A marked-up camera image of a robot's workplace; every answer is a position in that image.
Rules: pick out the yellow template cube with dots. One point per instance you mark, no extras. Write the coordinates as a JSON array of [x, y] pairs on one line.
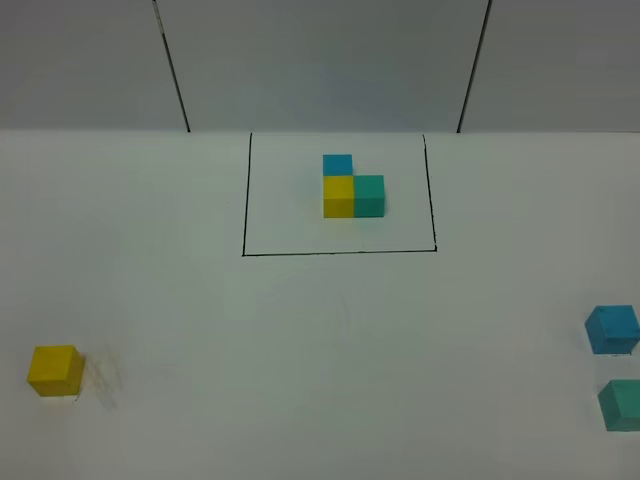
[[338, 196]]

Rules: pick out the green template cube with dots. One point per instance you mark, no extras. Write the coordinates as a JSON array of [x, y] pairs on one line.
[[370, 199]]

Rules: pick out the blue template cube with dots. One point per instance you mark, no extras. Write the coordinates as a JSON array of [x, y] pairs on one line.
[[337, 165]]

